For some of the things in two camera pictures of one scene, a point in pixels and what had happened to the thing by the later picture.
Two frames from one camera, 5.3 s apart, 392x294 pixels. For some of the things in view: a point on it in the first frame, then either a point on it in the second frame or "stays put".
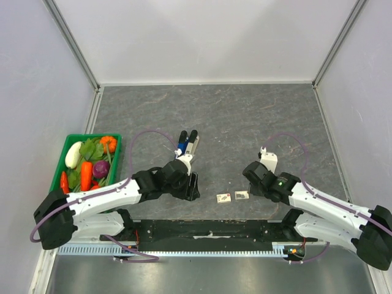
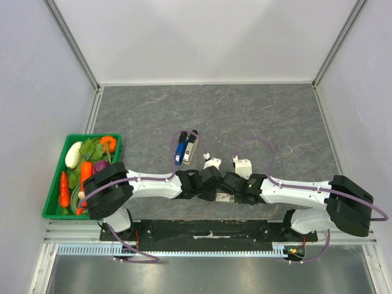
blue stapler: x=184 y=141 stays put
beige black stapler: x=193 y=143 stays put
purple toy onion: x=100 y=168 stays put
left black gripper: x=190 y=192 -> x=211 y=196
